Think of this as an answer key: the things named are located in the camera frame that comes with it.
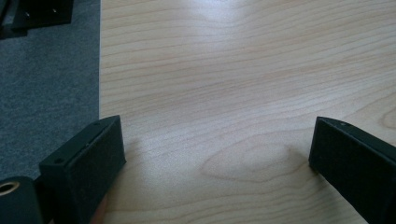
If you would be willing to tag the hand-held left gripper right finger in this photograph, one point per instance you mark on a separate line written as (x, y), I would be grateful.
(355, 161)

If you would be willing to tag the black stand base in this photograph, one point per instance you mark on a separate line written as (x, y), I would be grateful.
(37, 14)

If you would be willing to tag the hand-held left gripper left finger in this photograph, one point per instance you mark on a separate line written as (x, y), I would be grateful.
(84, 168)

